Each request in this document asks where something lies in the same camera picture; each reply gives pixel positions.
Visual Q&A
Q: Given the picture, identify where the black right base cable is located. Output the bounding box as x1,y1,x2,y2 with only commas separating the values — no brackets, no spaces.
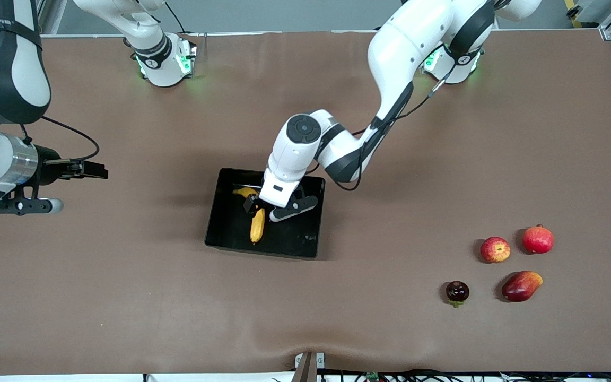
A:
163,0,208,37

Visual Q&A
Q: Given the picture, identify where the brown table cloth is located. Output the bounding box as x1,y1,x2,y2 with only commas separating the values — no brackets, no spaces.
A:
0,29,611,375

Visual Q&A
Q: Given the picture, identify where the dark purple mangosteen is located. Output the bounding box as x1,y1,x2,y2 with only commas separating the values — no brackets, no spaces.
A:
446,281,470,308

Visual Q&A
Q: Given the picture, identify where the red yellow apple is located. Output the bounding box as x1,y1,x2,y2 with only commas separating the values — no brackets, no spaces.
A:
479,237,511,264

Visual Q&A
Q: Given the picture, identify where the red yellow mango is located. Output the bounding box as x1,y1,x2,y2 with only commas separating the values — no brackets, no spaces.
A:
501,271,543,302

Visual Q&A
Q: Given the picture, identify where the red pomegranate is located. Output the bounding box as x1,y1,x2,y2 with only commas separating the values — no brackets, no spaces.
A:
522,224,555,255

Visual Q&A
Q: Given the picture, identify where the black rectangular plastic box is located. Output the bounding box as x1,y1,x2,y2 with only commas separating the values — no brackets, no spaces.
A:
204,168,326,260

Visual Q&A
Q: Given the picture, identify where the yellow banana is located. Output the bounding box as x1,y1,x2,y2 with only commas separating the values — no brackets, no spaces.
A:
232,187,267,245

